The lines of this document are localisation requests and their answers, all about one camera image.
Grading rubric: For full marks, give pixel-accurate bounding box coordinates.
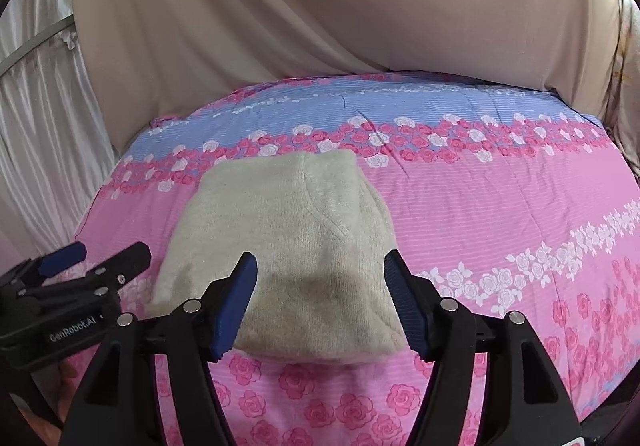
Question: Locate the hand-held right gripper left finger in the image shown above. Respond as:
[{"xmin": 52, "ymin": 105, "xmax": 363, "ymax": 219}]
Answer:
[{"xmin": 59, "ymin": 251, "xmax": 259, "ymax": 446}]

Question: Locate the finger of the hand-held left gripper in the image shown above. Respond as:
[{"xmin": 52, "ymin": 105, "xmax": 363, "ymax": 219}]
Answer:
[
  {"xmin": 50, "ymin": 242, "xmax": 153, "ymax": 313},
  {"xmin": 20, "ymin": 241, "xmax": 89, "ymax": 297}
]

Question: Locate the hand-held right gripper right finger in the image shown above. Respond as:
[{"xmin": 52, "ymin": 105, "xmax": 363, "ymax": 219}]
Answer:
[{"xmin": 383, "ymin": 249, "xmax": 584, "ymax": 446}]

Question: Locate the cream fleece garment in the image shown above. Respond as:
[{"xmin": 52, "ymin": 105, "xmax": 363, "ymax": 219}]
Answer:
[{"xmin": 149, "ymin": 149, "xmax": 402, "ymax": 368}]

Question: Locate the pink floral bed sheet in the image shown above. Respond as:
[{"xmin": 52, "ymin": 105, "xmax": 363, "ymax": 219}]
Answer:
[{"xmin": 60, "ymin": 70, "xmax": 640, "ymax": 446}]

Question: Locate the white curtain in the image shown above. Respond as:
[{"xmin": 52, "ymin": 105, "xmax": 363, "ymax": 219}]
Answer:
[{"xmin": 0, "ymin": 0, "xmax": 122, "ymax": 267}]

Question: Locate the grey metal rod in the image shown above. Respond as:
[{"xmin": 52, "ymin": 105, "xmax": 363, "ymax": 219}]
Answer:
[{"xmin": 0, "ymin": 20, "xmax": 76, "ymax": 72}]

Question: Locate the pale yellowed cloth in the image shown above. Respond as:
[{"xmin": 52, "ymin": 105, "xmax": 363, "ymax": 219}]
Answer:
[{"xmin": 599, "ymin": 0, "xmax": 640, "ymax": 179}]

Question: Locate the beige backdrop cloth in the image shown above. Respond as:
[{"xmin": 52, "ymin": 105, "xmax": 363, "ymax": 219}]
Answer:
[{"xmin": 70, "ymin": 0, "xmax": 632, "ymax": 157}]

